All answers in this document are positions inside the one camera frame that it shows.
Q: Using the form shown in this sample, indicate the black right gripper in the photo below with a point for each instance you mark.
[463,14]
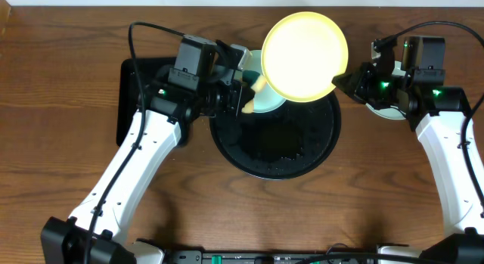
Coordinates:
[358,77]

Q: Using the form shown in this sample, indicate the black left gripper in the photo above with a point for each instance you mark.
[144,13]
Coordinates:
[234,92]

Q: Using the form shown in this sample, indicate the yellow green sponge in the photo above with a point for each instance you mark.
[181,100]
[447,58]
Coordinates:
[254,83]

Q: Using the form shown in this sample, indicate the yellow plate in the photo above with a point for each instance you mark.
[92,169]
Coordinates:
[301,55]

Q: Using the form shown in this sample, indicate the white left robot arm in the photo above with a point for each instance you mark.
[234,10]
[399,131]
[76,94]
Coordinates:
[96,230]

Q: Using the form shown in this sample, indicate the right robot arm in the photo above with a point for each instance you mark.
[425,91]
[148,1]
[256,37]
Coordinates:
[441,118]

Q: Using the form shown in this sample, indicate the black round tray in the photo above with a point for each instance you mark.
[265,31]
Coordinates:
[285,143]

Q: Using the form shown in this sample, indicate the black rectangular tray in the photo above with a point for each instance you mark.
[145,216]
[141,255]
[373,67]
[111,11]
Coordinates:
[149,68]

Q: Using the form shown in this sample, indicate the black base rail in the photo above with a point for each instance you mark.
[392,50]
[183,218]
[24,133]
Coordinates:
[236,257]

